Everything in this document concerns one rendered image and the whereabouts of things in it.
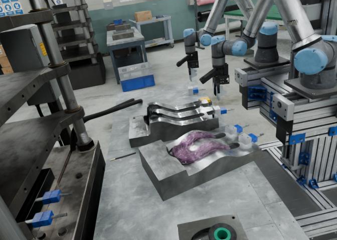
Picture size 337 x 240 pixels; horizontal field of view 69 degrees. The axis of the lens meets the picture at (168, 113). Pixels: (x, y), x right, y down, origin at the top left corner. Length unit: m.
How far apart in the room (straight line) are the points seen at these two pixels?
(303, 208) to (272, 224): 0.91
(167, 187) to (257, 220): 0.34
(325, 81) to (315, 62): 0.20
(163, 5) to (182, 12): 0.61
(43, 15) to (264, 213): 1.20
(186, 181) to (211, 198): 0.12
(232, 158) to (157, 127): 0.44
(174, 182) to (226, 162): 0.25
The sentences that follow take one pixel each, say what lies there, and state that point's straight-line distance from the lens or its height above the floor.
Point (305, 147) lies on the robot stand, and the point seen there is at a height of 0.51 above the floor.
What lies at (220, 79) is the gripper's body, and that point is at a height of 1.05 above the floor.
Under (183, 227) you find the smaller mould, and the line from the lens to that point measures 0.87.
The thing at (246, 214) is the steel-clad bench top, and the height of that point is 0.80.
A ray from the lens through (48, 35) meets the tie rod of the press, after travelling 1.32.
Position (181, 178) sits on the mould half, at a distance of 1.01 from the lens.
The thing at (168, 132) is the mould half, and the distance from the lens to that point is 1.35.
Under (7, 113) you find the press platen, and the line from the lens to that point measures 0.96.
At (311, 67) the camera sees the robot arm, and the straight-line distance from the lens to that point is 1.18.
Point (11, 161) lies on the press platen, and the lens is 1.14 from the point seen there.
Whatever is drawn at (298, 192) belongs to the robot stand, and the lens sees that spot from 1.96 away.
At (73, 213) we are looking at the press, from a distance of 1.16.
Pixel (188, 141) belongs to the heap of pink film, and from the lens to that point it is 1.17.
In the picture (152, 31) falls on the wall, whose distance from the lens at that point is 7.74.
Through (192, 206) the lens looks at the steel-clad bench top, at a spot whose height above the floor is 0.80.
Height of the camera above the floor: 1.55
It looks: 27 degrees down
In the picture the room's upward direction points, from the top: 9 degrees counter-clockwise
